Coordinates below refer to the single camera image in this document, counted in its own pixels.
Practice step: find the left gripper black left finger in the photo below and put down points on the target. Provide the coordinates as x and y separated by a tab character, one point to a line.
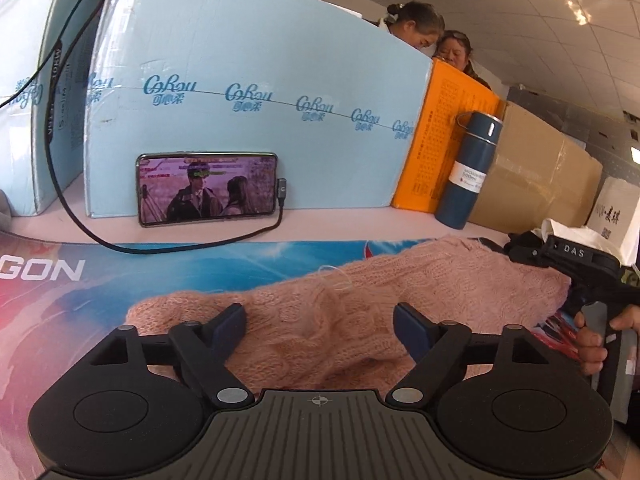
134	405

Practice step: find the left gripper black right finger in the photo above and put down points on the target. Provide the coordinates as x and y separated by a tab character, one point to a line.
503	405

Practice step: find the pink knitted sweater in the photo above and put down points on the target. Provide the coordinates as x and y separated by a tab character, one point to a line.
334	329

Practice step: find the person's right hand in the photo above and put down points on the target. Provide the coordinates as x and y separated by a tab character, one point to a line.
590	344

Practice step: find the white paper bag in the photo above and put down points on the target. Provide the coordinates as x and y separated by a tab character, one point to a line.
612	227

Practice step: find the brown cardboard box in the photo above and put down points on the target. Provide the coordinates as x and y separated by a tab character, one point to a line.
538	173

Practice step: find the AGON printed desk mat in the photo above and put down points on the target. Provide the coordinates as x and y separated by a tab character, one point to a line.
59	300

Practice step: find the dark blue thermos bottle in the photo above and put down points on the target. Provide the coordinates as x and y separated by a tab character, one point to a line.
469	171

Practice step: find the smartphone playing video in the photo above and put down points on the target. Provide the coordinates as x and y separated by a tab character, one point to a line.
192	187

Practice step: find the grey cloth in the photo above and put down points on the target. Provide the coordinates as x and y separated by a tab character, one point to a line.
5	213

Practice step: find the orange cardboard box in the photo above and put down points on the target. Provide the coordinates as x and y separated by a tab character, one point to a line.
451	97

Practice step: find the woman with dark hair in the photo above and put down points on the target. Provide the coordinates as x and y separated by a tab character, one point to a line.
455	48

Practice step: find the woman with hair bun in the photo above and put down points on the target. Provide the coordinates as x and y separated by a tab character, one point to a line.
416	23

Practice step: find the large light blue carton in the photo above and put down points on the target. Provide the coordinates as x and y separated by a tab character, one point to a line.
333	97

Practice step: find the left light blue carton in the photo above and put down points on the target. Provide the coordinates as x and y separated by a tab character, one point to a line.
40	38

